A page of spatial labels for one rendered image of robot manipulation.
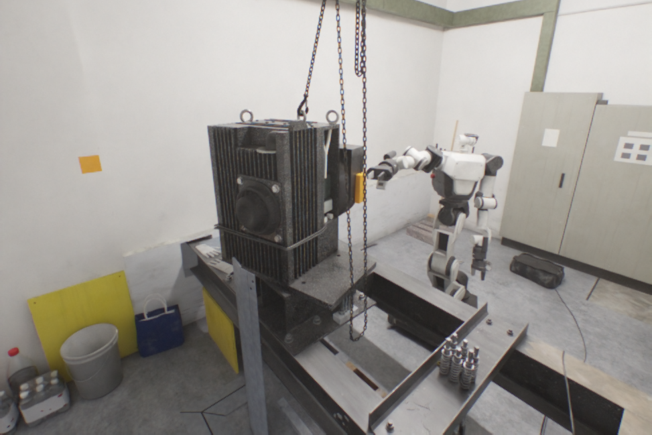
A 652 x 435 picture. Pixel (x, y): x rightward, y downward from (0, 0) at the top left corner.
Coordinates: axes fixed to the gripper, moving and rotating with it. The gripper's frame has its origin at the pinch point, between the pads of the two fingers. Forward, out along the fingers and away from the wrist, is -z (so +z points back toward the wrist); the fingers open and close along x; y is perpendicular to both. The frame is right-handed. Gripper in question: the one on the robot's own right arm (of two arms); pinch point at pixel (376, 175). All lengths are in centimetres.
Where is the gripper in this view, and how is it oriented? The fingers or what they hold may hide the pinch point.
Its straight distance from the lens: 141.9
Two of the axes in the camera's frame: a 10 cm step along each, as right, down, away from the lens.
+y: -0.4, -9.5, -3.1
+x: -8.5, -1.3, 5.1
